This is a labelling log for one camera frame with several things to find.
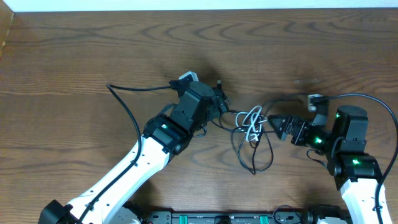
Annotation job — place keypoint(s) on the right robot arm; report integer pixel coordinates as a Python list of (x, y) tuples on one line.
[(357, 175)]

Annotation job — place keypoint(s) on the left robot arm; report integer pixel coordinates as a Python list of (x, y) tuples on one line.
[(164, 136)]

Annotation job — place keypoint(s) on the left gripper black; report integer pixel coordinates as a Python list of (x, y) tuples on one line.
[(221, 101)]

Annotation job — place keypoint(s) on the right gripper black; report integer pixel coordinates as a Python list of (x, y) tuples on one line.
[(289, 128)]

